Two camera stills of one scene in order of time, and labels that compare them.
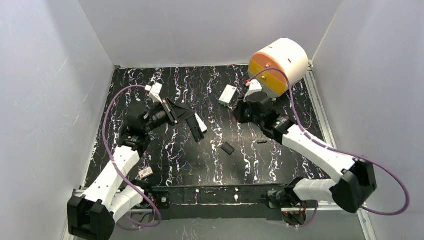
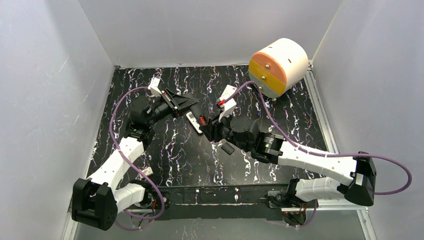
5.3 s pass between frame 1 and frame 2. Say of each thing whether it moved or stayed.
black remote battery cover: stayed
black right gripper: moved
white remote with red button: stayed
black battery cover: moved
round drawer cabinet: stayed
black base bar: stayed
